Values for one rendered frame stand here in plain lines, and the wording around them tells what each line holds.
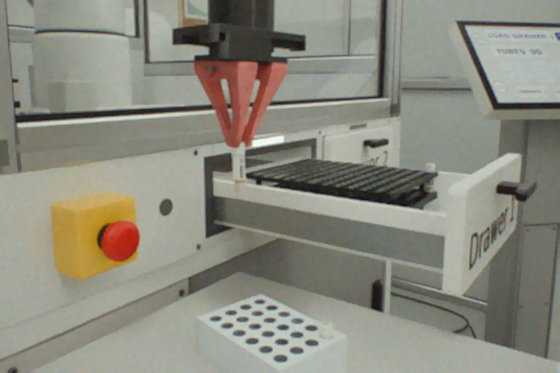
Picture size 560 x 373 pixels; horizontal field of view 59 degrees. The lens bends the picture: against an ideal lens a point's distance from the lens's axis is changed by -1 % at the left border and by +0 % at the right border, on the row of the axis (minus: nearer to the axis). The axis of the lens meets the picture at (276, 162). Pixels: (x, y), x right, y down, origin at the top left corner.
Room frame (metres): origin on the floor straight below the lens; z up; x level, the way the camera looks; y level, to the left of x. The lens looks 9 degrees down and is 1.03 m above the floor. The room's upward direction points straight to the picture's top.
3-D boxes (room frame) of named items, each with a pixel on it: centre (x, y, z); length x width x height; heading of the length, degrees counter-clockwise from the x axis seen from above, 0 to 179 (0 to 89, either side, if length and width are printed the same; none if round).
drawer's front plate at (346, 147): (1.02, -0.18, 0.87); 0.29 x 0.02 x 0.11; 144
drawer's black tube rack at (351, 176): (0.69, -0.09, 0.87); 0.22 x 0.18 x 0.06; 54
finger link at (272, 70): (0.43, 0.04, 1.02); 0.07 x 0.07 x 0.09; 42
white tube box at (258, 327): (0.44, 0.01, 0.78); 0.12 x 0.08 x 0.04; 42
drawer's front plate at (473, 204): (0.58, -0.26, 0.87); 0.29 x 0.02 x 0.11; 144
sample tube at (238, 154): (0.44, 0.03, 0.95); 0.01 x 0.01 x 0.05
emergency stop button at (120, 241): (0.46, 0.16, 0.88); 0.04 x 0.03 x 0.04; 144
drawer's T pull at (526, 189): (0.56, -0.28, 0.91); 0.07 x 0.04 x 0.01; 144
